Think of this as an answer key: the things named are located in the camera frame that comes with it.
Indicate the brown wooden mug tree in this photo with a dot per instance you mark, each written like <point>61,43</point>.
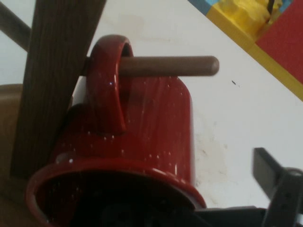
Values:
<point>52,71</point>

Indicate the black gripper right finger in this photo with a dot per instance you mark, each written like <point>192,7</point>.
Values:
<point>284,196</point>

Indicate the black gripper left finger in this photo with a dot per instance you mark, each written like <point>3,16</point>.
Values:
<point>151,216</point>

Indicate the red speckled mug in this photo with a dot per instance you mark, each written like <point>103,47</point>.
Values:
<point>154,130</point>

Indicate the grey toy block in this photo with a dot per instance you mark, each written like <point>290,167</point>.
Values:
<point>200,3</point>

